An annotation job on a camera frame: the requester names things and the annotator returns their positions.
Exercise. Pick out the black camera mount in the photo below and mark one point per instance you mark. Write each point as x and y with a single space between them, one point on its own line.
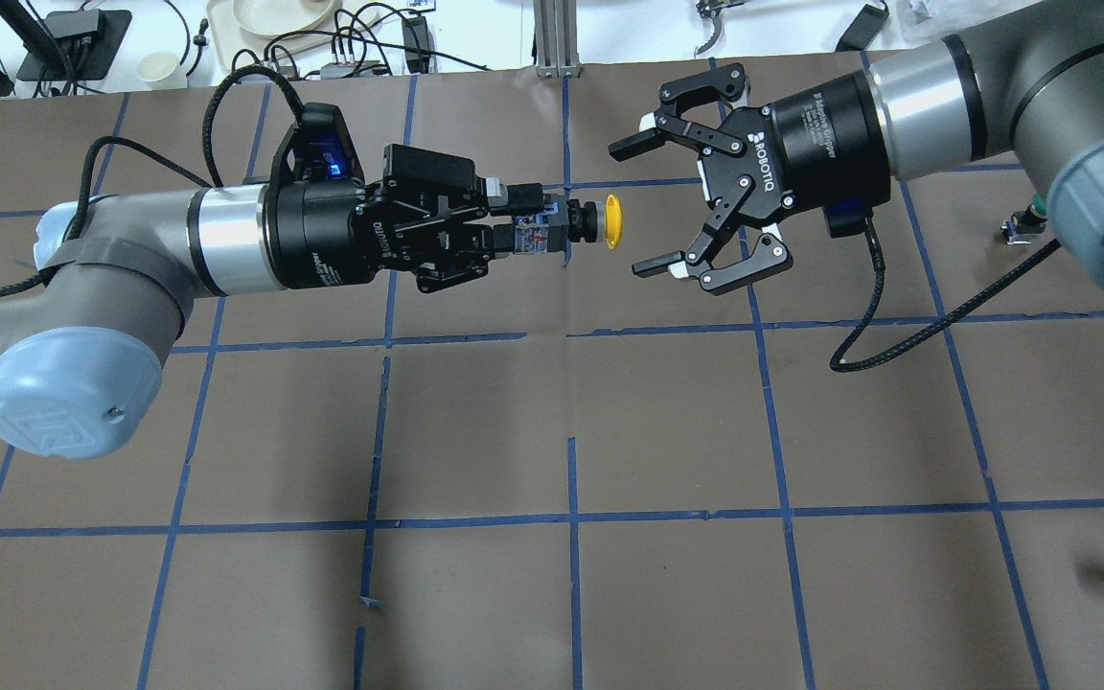
850 217
317 144

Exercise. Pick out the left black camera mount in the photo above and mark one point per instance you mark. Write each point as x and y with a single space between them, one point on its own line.
317 144

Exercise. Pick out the black power adapter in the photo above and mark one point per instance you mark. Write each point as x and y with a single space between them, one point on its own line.
864 27

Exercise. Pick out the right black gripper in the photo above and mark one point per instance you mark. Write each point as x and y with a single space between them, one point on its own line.
816 139

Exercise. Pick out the yellow push button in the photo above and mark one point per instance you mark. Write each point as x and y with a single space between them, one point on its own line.
564 221

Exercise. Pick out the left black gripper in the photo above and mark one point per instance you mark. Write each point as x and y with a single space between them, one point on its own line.
314 235

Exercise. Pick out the white paper cup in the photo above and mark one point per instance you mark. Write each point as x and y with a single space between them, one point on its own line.
162 71

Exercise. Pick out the metal grabber stick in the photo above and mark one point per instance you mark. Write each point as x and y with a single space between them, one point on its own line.
710 11

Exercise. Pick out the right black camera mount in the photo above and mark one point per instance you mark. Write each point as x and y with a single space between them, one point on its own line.
850 217

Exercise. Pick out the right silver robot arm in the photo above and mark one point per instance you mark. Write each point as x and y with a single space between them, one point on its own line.
1030 82

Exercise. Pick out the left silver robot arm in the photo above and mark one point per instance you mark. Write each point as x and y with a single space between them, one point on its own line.
82 350

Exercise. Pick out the aluminium frame post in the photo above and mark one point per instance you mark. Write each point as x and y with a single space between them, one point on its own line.
556 44

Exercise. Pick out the beige tray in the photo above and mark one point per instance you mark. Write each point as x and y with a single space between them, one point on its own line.
237 25

